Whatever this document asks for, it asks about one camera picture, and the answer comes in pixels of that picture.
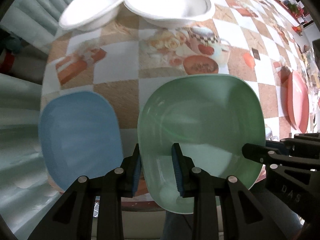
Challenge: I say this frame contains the pink square plate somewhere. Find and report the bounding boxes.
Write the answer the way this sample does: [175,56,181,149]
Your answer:
[287,70,309,133]

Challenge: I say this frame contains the green square plate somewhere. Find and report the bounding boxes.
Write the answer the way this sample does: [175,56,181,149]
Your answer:
[138,74,265,214]

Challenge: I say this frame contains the blue square plate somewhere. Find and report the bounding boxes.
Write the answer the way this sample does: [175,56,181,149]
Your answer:
[38,91,124,191]

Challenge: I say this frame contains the teal window curtain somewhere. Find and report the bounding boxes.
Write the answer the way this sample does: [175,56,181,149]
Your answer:
[1,0,71,239]

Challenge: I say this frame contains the checkered patterned tablecloth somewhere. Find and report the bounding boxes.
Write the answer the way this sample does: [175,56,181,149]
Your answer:
[41,0,307,155]

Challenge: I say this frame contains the green potted plant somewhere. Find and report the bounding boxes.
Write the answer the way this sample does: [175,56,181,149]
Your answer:
[283,0,304,17]

